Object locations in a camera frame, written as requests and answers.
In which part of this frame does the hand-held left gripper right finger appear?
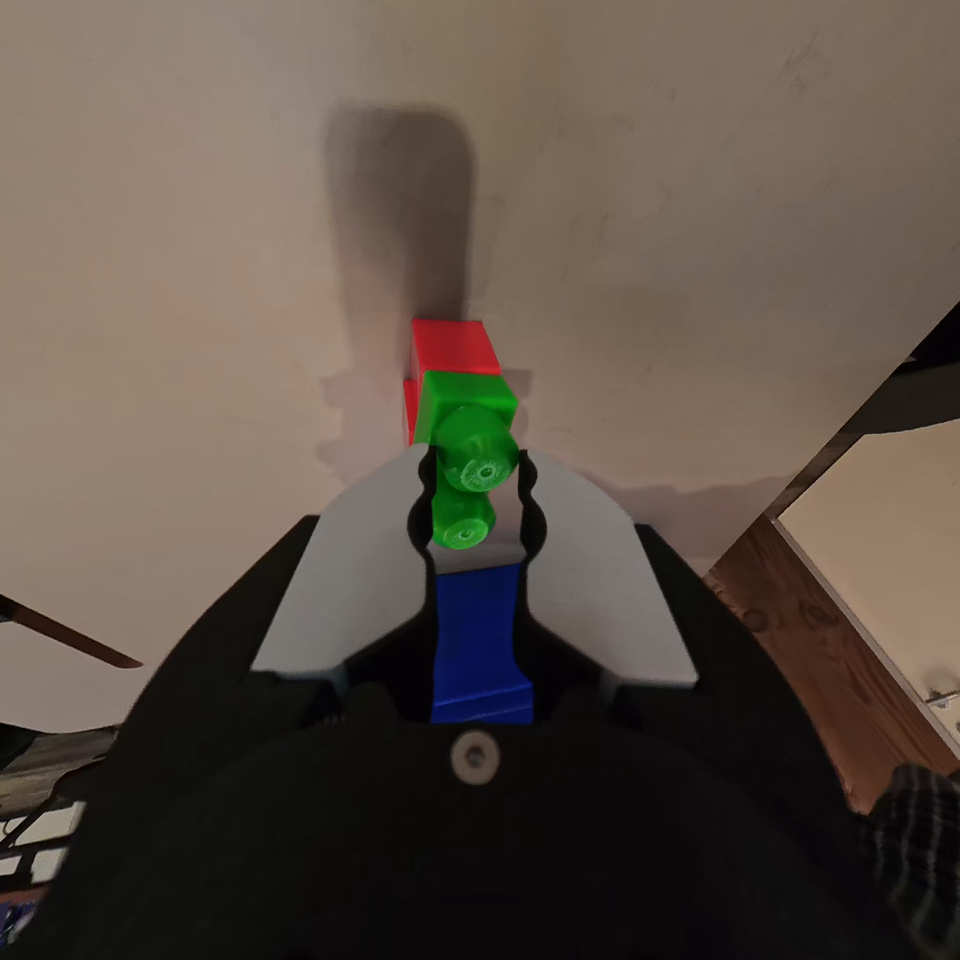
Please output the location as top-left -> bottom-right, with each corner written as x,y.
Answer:
513,447 -> 700,725

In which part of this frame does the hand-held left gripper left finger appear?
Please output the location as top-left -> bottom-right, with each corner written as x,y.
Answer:
251,444 -> 440,723

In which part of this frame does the blue plastic bin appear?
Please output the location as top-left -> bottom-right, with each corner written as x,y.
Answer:
431,564 -> 535,725

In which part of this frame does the green toy block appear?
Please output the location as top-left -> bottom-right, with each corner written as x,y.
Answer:
416,369 -> 521,551

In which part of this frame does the white door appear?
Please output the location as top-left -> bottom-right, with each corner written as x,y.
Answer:
772,423 -> 960,759

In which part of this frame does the black office chair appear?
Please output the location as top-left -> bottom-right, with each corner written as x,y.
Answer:
765,300 -> 960,519

